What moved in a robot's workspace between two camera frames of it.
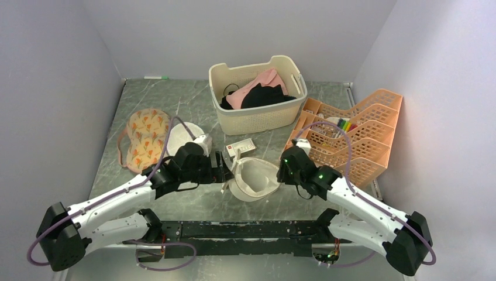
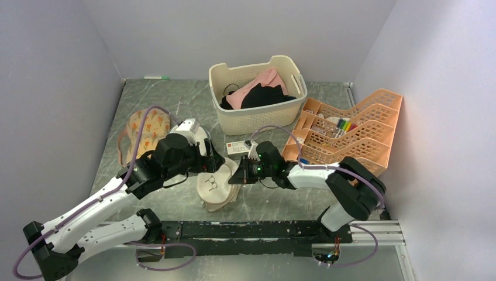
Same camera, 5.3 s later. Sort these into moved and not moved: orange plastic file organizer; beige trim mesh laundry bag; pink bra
Moved: beige trim mesh laundry bag
Not moved: orange plastic file organizer; pink bra
